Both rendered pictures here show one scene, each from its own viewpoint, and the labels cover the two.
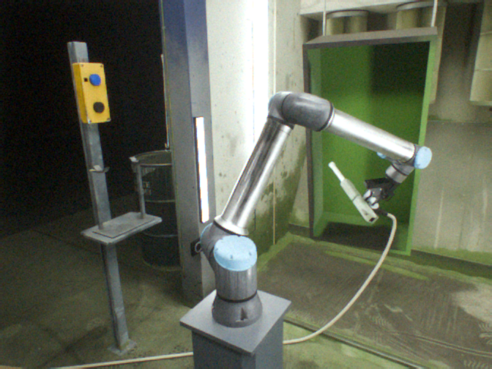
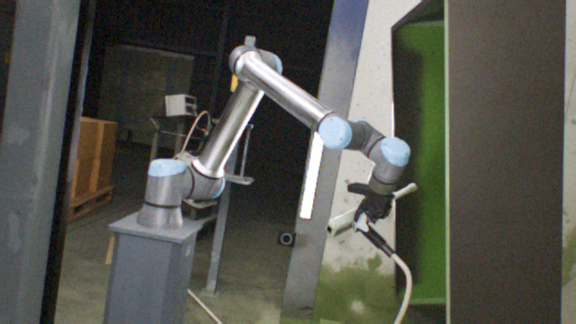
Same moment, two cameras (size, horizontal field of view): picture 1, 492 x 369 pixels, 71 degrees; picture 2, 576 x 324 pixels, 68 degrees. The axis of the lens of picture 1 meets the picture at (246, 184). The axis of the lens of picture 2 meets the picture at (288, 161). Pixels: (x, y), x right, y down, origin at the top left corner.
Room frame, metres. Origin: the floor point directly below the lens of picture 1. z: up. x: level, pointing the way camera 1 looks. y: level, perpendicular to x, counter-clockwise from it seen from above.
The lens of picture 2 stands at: (0.67, -1.77, 1.14)
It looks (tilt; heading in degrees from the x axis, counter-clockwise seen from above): 5 degrees down; 61
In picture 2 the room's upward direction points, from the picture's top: 10 degrees clockwise
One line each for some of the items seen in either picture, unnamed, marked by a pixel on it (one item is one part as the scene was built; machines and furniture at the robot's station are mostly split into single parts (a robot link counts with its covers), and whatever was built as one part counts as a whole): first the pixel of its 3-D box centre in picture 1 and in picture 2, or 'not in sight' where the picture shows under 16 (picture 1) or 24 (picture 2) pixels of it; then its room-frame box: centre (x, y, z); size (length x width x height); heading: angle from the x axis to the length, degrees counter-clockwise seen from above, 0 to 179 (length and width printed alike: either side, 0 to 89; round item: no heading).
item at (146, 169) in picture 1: (170, 206); not in sight; (2.78, 0.64, 0.44); 0.59 x 0.58 x 0.89; 39
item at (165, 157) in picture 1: (166, 158); not in sight; (2.78, 0.64, 0.86); 0.54 x 0.54 x 0.01
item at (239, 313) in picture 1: (236, 299); (161, 212); (1.11, 0.04, 0.69); 0.19 x 0.19 x 0.10
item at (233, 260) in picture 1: (234, 264); (167, 181); (1.11, 0.05, 0.83); 0.17 x 0.15 x 0.18; 20
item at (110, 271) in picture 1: (102, 214); (230, 168); (1.66, 0.74, 0.82); 0.06 x 0.06 x 1.64; 58
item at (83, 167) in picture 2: not in sight; (68, 174); (0.85, 2.86, 0.33); 0.38 x 0.29 x 0.36; 67
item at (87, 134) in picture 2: not in sight; (73, 137); (0.84, 2.85, 0.69); 0.38 x 0.29 x 0.36; 60
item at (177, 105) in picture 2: not in sight; (185, 163); (1.80, 2.22, 0.64); 0.73 x 0.50 x 1.27; 137
